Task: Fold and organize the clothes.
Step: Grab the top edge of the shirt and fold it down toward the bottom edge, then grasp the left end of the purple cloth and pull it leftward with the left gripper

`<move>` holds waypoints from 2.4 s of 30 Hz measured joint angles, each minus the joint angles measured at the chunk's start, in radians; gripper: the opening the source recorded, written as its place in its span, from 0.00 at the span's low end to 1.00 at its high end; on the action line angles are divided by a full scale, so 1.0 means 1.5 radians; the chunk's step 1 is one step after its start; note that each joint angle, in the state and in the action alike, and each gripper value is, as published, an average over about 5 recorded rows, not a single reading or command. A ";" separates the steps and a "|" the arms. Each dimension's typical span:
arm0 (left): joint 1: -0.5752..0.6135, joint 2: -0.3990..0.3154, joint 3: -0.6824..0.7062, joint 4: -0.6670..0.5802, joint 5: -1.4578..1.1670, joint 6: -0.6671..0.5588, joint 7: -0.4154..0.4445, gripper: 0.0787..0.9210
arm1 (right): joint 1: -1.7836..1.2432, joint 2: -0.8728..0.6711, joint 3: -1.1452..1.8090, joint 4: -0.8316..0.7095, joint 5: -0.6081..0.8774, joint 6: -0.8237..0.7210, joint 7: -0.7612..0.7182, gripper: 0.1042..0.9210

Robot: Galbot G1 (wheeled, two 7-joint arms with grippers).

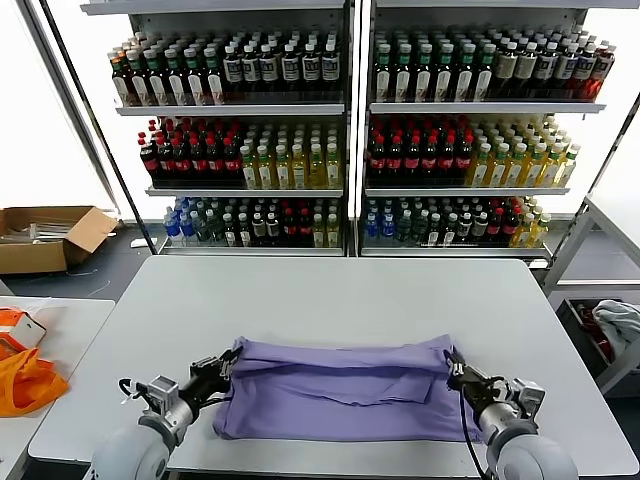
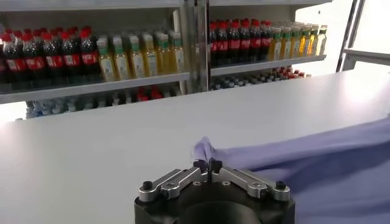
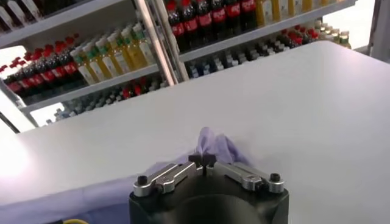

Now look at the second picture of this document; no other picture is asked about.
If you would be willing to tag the black slanted pole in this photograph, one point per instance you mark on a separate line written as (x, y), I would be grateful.
(342, 45)

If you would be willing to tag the yellow juice bottle white cap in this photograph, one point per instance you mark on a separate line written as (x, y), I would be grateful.
(295, 45)
(275, 48)
(122, 65)
(312, 44)
(178, 58)
(303, 45)
(106, 65)
(137, 64)
(321, 42)
(285, 47)
(150, 61)
(163, 58)

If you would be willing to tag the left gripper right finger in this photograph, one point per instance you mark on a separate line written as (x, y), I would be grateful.
(250, 184)

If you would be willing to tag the grey metal shelf rack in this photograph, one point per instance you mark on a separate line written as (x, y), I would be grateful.
(91, 87)
(265, 64)

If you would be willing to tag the purple t-shirt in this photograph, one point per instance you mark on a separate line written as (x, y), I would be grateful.
(320, 170)

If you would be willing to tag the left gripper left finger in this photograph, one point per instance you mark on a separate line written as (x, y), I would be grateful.
(176, 184)

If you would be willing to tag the cola bottle red cap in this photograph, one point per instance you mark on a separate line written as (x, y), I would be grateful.
(36, 63)
(234, 44)
(223, 45)
(256, 41)
(55, 61)
(90, 58)
(266, 41)
(214, 45)
(72, 59)
(245, 42)
(15, 65)

